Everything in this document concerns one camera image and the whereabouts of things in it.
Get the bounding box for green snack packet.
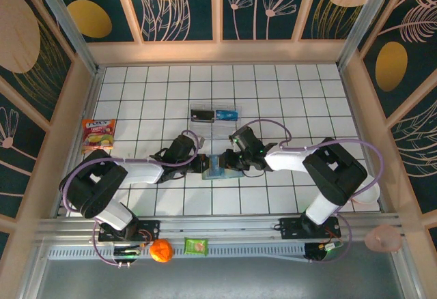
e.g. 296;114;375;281
184;237;209;256

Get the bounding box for green card holder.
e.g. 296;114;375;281
201;154;244;180

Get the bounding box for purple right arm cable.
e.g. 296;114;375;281
240;117;386;264

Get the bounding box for slotted grey cable duct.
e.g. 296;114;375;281
47;244;307;261

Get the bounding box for aluminium side rail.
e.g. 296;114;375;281
54;68;103;218

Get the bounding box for pink plastic cup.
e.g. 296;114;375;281
364;224;403;254

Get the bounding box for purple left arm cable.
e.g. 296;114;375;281
59;129;204;268

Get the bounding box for aluminium base beam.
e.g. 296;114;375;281
33;212;406;245

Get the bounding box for black credit card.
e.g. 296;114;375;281
191;109;216;123

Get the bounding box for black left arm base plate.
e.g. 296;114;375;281
98;220;160;242

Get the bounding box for teal panel orange circle leaves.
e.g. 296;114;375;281
122;0;214;42

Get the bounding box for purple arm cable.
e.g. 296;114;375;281
59;129;204;268
240;117;386;264

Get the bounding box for clear plastic tray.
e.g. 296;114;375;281
189;101;244;140

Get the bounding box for white bowl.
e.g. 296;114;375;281
351;184;382;205

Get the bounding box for teal panel flower stems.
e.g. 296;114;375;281
222;0;298;40

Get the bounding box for orange fruit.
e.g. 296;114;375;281
149;238;174;264

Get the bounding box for teal panel large peach oval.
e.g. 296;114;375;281
0;0;73;122

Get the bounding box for aluminium corner post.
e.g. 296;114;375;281
29;0;102;73
336;0;392;70

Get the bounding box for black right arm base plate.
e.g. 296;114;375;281
279;216;341;241

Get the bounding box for red candy bag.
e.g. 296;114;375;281
81;117;117;155

